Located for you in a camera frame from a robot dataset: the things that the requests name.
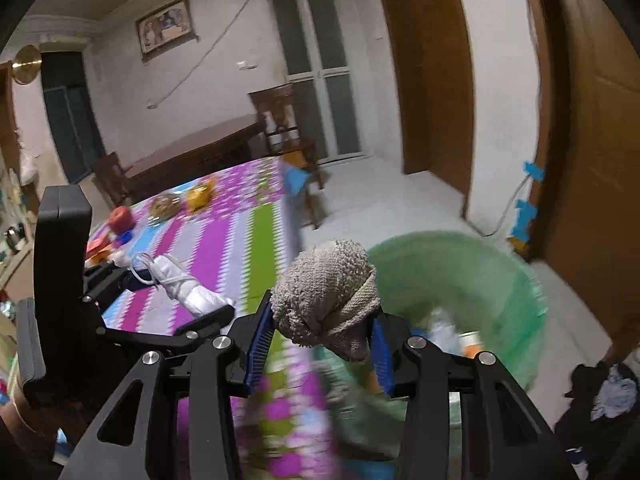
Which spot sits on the dark wooden table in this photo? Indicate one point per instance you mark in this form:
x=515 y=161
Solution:
x=200 y=152

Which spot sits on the gold round wall plate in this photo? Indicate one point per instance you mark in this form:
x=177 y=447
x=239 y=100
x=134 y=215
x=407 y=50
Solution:
x=26 y=64

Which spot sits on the green plastic bin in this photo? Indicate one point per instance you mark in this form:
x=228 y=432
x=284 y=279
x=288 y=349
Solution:
x=480 y=280

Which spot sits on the dark teal door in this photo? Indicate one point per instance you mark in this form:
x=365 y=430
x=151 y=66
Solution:
x=72 y=120

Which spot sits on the tall-backed wooden chair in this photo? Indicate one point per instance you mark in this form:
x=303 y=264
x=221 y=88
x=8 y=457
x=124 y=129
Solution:
x=285 y=120

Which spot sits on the framed wall picture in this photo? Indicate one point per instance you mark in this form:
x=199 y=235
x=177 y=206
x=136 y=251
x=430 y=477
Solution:
x=166 y=27

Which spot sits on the metal kettle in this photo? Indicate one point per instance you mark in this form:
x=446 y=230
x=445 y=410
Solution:
x=13 y=240

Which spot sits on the purple green striped tablecloth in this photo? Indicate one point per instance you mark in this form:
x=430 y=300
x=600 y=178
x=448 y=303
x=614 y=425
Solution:
x=225 y=250

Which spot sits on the red box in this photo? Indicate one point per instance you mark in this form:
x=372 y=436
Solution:
x=97 y=250

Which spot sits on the white umbrella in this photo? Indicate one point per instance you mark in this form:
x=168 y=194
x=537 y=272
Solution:
x=185 y=287

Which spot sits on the small blue item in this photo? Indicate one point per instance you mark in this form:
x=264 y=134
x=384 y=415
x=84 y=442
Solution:
x=122 y=237

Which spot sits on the pile of dark clothes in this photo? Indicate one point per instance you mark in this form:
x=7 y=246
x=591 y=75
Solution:
x=600 y=410

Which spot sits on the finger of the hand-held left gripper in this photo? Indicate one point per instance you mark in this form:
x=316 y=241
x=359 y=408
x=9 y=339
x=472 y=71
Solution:
x=165 y=342
x=107 y=282

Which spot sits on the grey glass balcony door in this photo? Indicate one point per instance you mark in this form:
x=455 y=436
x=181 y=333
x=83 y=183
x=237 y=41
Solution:
x=320 y=70

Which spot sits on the white wall switch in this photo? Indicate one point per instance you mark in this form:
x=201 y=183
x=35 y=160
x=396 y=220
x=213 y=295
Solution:
x=246 y=64

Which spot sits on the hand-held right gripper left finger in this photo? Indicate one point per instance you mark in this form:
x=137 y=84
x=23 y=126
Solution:
x=257 y=347

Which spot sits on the low wooden chair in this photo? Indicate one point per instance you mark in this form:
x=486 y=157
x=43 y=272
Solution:
x=111 y=180

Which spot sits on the yellow dish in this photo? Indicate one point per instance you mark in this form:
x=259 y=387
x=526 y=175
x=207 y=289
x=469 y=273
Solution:
x=201 y=196

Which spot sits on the brown round pastry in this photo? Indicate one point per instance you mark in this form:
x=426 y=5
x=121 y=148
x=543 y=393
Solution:
x=165 y=206

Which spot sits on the person's left forearm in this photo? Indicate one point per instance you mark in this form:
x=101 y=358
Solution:
x=20 y=415

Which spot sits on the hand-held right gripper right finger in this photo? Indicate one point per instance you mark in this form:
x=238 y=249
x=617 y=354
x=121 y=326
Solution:
x=382 y=357

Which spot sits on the red apple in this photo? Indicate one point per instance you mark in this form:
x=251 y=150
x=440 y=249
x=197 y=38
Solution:
x=120 y=219

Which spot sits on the blue tape piece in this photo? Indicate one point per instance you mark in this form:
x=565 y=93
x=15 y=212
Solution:
x=533 y=171
x=525 y=220

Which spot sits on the grey knitted cloth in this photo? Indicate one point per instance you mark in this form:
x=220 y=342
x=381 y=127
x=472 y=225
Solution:
x=325 y=290

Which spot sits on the orange white packet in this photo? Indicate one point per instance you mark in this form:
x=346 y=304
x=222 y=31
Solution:
x=471 y=342

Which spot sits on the brown wooden door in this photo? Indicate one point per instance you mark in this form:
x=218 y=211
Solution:
x=595 y=160
x=425 y=70

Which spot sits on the cluttered shelf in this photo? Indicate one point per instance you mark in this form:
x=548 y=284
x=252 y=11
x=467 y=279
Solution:
x=17 y=220

